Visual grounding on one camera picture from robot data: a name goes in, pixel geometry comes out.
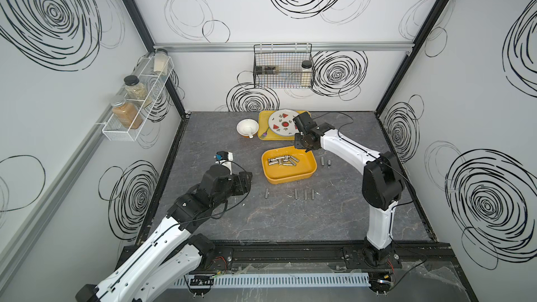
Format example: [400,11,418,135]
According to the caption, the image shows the spice jar white contents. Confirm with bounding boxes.
[153,48,169,75]

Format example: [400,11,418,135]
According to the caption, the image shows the watermelon pattern ceramic plate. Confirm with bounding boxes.
[268,109,299,137]

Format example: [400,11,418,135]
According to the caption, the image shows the dark item in basket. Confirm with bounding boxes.
[255,65,280,76]

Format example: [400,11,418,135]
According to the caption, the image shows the clear acrylic wall shelf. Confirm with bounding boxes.
[102,53,174,149]

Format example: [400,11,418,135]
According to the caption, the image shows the yellow plastic storage box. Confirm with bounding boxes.
[262,146,317,185]

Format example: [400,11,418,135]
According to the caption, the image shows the spice jar black lid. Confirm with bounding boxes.
[124,75,148,101]

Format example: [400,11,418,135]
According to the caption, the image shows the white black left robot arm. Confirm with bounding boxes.
[76,161,253,301]

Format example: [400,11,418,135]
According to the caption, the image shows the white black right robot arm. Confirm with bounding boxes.
[293,113,405,267]

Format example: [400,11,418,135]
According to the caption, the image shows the white slotted cable duct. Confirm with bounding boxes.
[169,273,371,289]

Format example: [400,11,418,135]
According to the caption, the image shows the aluminium wall rail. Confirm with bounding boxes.
[153,41,415,53]

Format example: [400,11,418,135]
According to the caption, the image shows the chrome socket big central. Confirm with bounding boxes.
[268,157,289,165]

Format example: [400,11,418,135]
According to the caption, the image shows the yellow plastic tray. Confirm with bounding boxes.
[257,109,308,141]

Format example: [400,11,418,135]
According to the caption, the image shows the black wire wall basket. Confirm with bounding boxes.
[253,50,313,89]

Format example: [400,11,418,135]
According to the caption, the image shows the spice jar brown powder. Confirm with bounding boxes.
[110,95,143,129]

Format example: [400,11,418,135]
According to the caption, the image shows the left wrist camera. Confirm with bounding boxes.
[215,151,234,173]

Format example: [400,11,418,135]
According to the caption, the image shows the white bottle in basket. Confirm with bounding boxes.
[300,60,313,88]

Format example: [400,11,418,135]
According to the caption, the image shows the orange white bowl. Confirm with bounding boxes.
[236,118,259,138]

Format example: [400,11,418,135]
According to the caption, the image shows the black corner frame post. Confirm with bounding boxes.
[375,0,450,117]

